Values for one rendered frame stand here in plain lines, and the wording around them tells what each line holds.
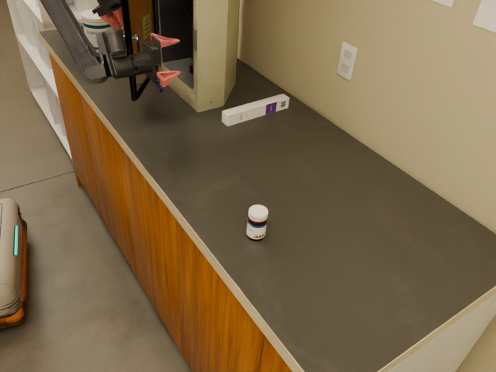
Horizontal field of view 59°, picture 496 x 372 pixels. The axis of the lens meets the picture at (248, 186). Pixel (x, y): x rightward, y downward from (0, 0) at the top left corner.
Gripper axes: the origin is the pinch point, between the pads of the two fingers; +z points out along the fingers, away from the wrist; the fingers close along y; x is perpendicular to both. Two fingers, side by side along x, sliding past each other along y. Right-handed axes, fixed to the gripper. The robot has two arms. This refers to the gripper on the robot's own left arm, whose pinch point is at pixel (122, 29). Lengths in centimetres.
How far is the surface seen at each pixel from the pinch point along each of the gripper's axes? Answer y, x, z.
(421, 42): -87, 14, 29
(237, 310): -28, 73, 58
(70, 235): 93, -18, 89
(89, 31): 34, -39, 3
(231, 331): -22, 72, 68
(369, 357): -59, 90, 57
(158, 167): -7, 37, 33
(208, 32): -26.9, 0.2, 9.9
